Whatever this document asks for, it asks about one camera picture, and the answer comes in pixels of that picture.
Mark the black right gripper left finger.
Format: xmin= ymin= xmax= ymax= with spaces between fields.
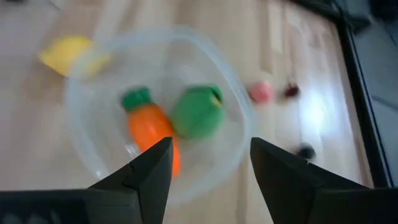
xmin=0 ymin=136 xmax=174 ymax=224

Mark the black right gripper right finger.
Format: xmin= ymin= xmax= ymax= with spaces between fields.
xmin=250 ymin=137 xmax=398 ymax=224

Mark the small dark round toy fruit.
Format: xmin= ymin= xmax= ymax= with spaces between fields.
xmin=297 ymin=142 xmax=317 ymax=160

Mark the orange toy carrot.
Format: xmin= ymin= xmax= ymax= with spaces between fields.
xmin=120 ymin=86 xmax=182 ymax=180

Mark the small dark red toy fruit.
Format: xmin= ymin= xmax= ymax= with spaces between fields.
xmin=283 ymin=83 xmax=301 ymax=99

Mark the small pink toy fruit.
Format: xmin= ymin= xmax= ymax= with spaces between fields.
xmin=248 ymin=81 xmax=275 ymax=105

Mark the green toy vegetable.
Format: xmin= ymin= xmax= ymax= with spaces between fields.
xmin=170 ymin=83 xmax=225 ymax=140

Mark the yellow toy lemon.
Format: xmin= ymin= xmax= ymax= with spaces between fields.
xmin=39 ymin=35 xmax=111 ymax=78

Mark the clear plastic container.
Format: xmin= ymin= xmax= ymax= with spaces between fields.
xmin=63 ymin=26 xmax=256 ymax=206

